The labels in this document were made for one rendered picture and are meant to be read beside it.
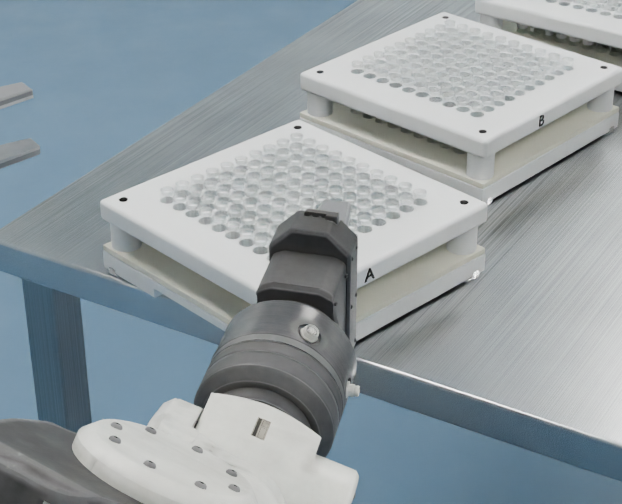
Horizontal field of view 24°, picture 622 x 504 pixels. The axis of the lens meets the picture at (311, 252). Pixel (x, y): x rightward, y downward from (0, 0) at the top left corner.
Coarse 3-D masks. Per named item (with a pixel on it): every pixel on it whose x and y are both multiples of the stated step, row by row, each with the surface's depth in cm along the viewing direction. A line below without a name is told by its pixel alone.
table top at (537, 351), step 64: (384, 0) 192; (448, 0) 192; (320, 64) 173; (192, 128) 158; (256, 128) 158; (64, 192) 145; (512, 192) 145; (576, 192) 145; (0, 256) 138; (64, 256) 134; (512, 256) 134; (576, 256) 134; (192, 320) 128; (448, 320) 125; (512, 320) 125; (576, 320) 125; (384, 384) 120; (448, 384) 117; (512, 384) 117; (576, 384) 117; (576, 448) 112
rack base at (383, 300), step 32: (128, 256) 129; (160, 256) 129; (448, 256) 129; (480, 256) 131; (160, 288) 127; (192, 288) 125; (384, 288) 125; (416, 288) 125; (448, 288) 129; (224, 320) 121; (384, 320) 124
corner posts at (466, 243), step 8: (112, 224) 129; (112, 232) 130; (120, 232) 129; (472, 232) 129; (112, 240) 130; (120, 240) 129; (128, 240) 129; (136, 240) 130; (456, 240) 129; (464, 240) 129; (472, 240) 129; (120, 248) 130; (128, 248) 130; (136, 248) 130; (448, 248) 130; (456, 248) 129; (464, 248) 129; (472, 248) 130
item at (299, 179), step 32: (288, 160) 133; (320, 160) 134; (192, 192) 129; (224, 192) 129; (256, 192) 128; (288, 192) 129; (320, 192) 129; (352, 192) 129; (384, 192) 128; (256, 224) 123
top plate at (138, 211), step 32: (288, 128) 141; (224, 160) 136; (384, 160) 136; (128, 192) 130; (448, 192) 130; (128, 224) 127; (160, 224) 125; (192, 224) 125; (416, 224) 125; (448, 224) 125; (192, 256) 121; (224, 256) 120; (256, 256) 120; (384, 256) 121; (416, 256) 124; (224, 288) 119; (256, 288) 116
